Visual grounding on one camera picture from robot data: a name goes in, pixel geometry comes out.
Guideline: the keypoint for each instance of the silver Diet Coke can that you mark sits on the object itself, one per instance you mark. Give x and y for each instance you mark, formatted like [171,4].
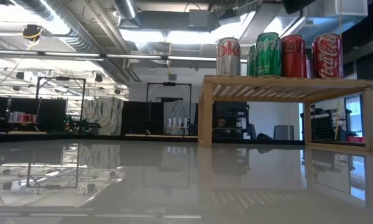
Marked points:
[228,59]

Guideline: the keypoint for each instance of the green Sprite can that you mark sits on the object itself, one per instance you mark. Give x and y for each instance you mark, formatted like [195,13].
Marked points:
[251,62]
[268,56]

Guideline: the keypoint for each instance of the red can black lettering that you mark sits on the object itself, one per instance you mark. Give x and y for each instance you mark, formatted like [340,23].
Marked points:
[293,56]

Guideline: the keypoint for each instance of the red can white lettering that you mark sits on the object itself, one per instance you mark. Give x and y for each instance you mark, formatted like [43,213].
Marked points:
[327,56]

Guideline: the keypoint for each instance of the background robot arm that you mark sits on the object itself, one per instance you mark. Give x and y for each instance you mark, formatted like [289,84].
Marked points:
[84,125]

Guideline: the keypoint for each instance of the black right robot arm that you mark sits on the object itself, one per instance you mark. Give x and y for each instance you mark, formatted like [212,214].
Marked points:
[298,5]

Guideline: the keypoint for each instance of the wooden slatted shelf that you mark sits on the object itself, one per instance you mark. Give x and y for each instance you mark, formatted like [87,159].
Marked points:
[283,82]

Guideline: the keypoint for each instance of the grey cloth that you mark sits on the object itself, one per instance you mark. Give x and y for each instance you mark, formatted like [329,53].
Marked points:
[178,109]

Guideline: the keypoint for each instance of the black equipment rack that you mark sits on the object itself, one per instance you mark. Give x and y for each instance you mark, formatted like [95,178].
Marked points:
[233,112]

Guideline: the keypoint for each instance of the black ceiling spotlight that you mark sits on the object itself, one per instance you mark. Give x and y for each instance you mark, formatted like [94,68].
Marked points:
[117,91]
[20,75]
[99,77]

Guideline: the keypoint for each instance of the patterned cloth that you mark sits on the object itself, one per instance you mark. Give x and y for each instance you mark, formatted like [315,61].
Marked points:
[102,115]

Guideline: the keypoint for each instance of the grey ceiling box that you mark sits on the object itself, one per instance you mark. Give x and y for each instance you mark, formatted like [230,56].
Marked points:
[199,18]

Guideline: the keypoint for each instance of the grey bin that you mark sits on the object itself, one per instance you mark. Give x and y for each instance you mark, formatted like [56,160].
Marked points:
[283,133]

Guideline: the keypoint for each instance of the long ceiling light bar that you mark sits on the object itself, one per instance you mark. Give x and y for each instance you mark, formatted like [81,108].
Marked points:
[71,54]

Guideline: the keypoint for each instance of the wide black panel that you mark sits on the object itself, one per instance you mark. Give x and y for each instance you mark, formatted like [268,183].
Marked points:
[51,113]

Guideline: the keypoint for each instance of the black pegboard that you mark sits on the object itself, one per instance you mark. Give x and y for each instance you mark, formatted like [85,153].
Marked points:
[323,127]

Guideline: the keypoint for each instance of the row of pink cans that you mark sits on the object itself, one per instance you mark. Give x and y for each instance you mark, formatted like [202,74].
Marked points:
[21,117]

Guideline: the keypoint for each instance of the red box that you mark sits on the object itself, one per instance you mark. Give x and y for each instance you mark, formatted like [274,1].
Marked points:
[357,139]

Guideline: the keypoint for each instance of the black yellow ceiling reel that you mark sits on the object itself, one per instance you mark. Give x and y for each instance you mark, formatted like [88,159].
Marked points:
[31,31]

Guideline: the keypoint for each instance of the narrow black rig frame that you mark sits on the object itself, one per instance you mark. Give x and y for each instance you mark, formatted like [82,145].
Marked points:
[169,83]

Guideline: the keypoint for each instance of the small silver spiral duct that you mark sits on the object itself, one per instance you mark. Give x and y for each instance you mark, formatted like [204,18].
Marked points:
[125,7]

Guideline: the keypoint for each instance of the large silver spiral duct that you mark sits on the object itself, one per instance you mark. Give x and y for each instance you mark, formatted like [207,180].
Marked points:
[81,40]

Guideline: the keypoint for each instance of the wide black rig frame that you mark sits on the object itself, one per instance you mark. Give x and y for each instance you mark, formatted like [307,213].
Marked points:
[60,78]

